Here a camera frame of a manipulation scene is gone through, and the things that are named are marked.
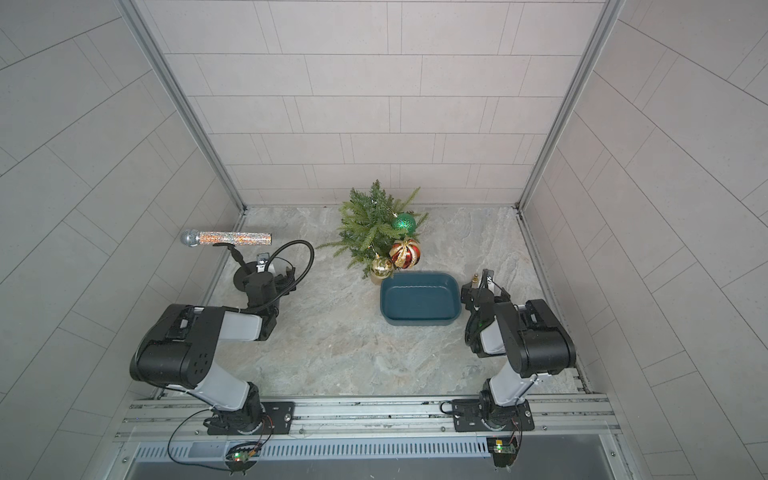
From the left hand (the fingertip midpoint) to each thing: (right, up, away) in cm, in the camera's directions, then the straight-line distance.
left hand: (278, 265), depth 94 cm
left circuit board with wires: (+4, -38, -30) cm, 49 cm away
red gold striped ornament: (+40, +6, -29) cm, 49 cm away
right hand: (+66, -5, 0) cm, 67 cm away
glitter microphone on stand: (-15, +9, -17) cm, 25 cm away
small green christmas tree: (+32, +13, -22) cm, 41 cm away
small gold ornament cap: (+63, -4, +1) cm, 63 cm away
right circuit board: (+63, -40, -26) cm, 78 cm away
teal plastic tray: (+45, -10, -5) cm, 46 cm away
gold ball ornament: (+34, +3, -26) cm, 43 cm away
